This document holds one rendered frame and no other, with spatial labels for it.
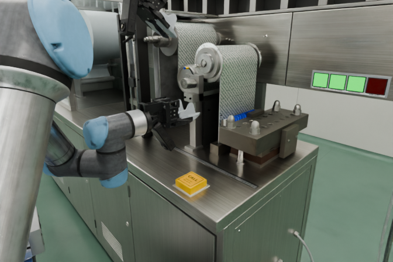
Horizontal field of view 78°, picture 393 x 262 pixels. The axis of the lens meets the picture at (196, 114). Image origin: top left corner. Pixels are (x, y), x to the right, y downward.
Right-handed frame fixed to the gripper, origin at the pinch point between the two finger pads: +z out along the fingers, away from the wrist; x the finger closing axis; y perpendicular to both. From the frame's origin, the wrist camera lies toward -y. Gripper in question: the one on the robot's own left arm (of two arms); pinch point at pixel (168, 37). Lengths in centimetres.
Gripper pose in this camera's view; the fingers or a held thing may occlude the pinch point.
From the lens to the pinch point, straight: 83.9
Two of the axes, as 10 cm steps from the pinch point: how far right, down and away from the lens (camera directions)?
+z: 5.5, 4.6, 7.0
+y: 4.6, -8.6, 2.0
